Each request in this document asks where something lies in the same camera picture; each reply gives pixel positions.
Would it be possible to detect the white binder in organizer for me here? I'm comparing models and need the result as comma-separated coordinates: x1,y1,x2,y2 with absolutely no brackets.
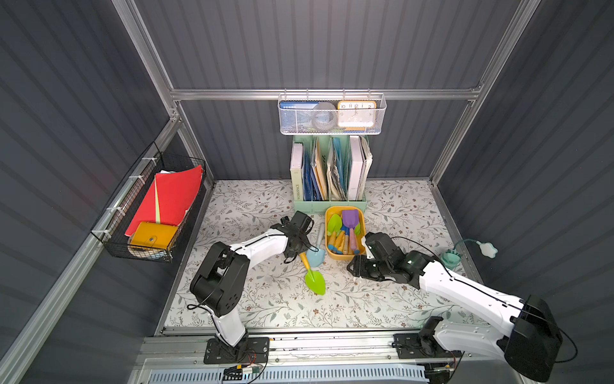
348,136,365,201

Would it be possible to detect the blue box in basket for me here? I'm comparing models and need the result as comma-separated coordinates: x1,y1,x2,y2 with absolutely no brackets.
278,101,318,134

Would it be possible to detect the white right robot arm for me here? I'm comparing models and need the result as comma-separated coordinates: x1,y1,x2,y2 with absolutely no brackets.
347,232,564,382

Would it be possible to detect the purple shovel pink handle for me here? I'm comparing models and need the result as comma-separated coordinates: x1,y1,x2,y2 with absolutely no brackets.
342,209,360,254

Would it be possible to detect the red paper folder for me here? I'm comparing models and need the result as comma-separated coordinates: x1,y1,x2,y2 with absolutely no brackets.
125,166,203,237

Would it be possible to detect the white book in organizer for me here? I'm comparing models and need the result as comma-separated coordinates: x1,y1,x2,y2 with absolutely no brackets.
289,142,304,201

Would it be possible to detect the yellow plastic storage box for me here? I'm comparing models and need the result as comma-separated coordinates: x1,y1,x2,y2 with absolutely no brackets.
325,206,366,261

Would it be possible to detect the grey tape roll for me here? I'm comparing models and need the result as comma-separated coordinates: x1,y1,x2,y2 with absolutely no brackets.
312,102,337,131

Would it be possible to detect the yellow wallet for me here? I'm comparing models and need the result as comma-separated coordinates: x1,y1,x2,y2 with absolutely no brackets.
129,222,178,249

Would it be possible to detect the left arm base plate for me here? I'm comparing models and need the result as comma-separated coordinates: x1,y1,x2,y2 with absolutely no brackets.
203,337,270,365

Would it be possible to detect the floral patterned table mat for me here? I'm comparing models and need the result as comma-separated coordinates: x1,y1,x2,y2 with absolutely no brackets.
162,180,478,334

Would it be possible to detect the black wire wall basket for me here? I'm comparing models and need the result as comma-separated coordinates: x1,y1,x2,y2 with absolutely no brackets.
91,145,207,262

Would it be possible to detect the light blue toy shovel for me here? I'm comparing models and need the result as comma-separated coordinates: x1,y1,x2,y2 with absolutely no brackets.
306,222,326,269

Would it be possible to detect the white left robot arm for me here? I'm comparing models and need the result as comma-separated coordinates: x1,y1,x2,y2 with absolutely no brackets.
188,211,315,347

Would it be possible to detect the mint green small cup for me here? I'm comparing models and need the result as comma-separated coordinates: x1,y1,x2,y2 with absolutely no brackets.
441,249,462,270

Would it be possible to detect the light green trowel wooden handle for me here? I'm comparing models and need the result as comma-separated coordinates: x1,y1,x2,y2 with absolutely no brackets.
327,214,342,252

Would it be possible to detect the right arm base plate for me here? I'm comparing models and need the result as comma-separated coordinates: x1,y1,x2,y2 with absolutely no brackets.
391,333,463,359

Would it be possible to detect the yellow alarm clock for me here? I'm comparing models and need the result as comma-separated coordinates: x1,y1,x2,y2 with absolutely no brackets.
337,100,377,129

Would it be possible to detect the white wire hanging basket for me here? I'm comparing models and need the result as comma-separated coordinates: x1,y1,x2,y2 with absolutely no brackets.
277,93,388,136

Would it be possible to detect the mint green file organizer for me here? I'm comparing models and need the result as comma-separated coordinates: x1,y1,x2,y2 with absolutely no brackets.
291,136,368,214

